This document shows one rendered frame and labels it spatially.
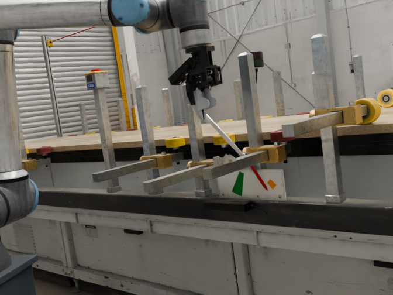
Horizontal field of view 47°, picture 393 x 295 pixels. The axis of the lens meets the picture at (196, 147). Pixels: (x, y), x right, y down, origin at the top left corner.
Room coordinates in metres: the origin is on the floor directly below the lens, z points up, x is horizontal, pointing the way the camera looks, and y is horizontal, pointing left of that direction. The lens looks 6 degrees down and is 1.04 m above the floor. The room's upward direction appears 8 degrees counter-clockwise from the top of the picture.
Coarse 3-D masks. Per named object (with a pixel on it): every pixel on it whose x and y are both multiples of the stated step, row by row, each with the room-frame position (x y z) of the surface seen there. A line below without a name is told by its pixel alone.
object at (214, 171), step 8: (280, 144) 1.47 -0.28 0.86; (288, 144) 1.48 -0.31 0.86; (256, 152) 1.37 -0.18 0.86; (264, 152) 1.37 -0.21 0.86; (288, 152) 1.48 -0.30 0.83; (240, 160) 1.27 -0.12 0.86; (248, 160) 1.30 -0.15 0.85; (256, 160) 1.33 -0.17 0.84; (264, 160) 1.37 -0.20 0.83; (208, 168) 1.18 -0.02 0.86; (216, 168) 1.19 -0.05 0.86; (224, 168) 1.21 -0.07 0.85; (232, 168) 1.24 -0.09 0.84; (240, 168) 1.27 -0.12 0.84; (208, 176) 1.17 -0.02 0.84; (216, 176) 1.18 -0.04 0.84
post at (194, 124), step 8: (184, 88) 1.59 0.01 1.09; (184, 96) 1.60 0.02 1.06; (192, 112) 1.58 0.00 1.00; (192, 120) 1.58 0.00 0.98; (200, 120) 1.60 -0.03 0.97; (192, 128) 1.59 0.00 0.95; (200, 128) 1.60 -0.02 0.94; (192, 136) 1.59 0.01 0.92; (200, 136) 1.59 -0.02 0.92; (192, 144) 1.59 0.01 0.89; (200, 144) 1.59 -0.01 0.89; (192, 152) 1.60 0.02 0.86; (200, 152) 1.58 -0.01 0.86; (192, 160) 1.60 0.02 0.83; (200, 160) 1.58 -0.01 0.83; (200, 176) 1.58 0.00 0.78; (200, 184) 1.59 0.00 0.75; (208, 184) 1.60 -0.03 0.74
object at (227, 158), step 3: (216, 156) 1.23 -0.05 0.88; (225, 156) 1.24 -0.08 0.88; (228, 156) 1.25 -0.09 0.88; (231, 156) 1.25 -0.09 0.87; (216, 159) 1.23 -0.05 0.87; (219, 159) 1.23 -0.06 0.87; (222, 159) 1.24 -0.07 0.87; (225, 159) 1.23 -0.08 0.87; (228, 159) 1.21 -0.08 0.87; (231, 159) 1.22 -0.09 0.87; (234, 159) 1.25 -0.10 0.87; (213, 162) 1.23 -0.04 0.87; (216, 162) 1.23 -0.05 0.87; (219, 162) 1.22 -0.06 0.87; (222, 162) 1.22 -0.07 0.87; (225, 162) 1.21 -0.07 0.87; (228, 162) 1.21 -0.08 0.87
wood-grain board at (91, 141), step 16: (384, 112) 1.74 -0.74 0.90; (160, 128) 2.94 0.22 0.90; (176, 128) 2.67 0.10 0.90; (208, 128) 2.25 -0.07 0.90; (224, 128) 2.08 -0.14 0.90; (240, 128) 1.94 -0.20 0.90; (272, 128) 1.71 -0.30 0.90; (352, 128) 1.38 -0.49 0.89; (368, 128) 1.35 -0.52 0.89; (384, 128) 1.32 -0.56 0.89; (32, 144) 3.17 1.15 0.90; (48, 144) 2.86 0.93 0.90; (64, 144) 2.59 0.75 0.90; (80, 144) 2.38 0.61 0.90; (96, 144) 2.23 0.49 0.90; (128, 144) 2.07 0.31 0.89; (160, 144) 1.94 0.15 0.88
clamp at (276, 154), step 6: (246, 150) 1.44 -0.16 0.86; (252, 150) 1.42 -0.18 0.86; (258, 150) 1.40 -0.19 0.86; (270, 150) 1.38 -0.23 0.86; (276, 150) 1.36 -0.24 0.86; (282, 150) 1.39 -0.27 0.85; (270, 156) 1.38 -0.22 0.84; (276, 156) 1.36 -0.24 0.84; (282, 156) 1.38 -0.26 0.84; (264, 162) 1.39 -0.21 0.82; (270, 162) 1.38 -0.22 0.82; (276, 162) 1.37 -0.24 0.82
